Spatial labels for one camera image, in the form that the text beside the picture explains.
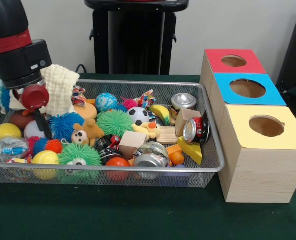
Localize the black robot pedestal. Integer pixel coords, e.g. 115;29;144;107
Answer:
84;0;190;76

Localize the cream yellow cloth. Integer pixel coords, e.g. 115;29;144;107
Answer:
9;64;82;117

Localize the black and white soccer ball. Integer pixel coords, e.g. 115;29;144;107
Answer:
127;106;152;127

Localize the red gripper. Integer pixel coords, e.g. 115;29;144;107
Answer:
13;83;54;140

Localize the clear mesh bin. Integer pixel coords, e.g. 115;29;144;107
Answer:
0;77;226;188

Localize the green spiky ball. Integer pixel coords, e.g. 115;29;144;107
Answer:
57;143;103;167
96;109;135;139

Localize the plain yellow ball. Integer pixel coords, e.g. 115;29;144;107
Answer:
31;150;61;181

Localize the black cable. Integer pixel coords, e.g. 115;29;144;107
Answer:
75;63;88;75

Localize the wooden box with three holes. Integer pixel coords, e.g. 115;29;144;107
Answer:
200;48;296;204

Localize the yellow wedge block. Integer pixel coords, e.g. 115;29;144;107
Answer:
177;136;204;166

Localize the white baseball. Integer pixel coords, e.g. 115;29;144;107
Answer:
23;120;48;140

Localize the brown teddy bear toy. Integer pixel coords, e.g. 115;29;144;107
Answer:
70;118;105;147

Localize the yellow smiley face ball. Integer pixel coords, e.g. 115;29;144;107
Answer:
0;123;23;142

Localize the orange red ball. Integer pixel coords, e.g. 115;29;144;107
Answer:
104;157;131;182

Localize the crumpled clear plastic bottle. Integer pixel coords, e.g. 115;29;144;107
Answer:
0;137;30;162

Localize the dark green table cloth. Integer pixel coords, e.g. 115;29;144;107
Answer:
0;72;296;240

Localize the crushed silver can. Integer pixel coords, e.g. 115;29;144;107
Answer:
132;141;171;180

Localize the blue spiky ball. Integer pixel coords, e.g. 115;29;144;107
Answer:
49;112;86;142

